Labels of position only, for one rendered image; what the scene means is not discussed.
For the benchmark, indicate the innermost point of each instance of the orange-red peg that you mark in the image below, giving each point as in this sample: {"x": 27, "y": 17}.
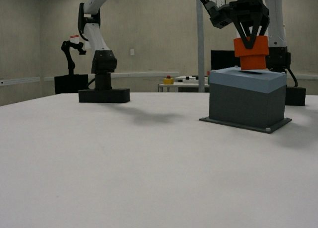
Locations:
{"x": 252, "y": 59}

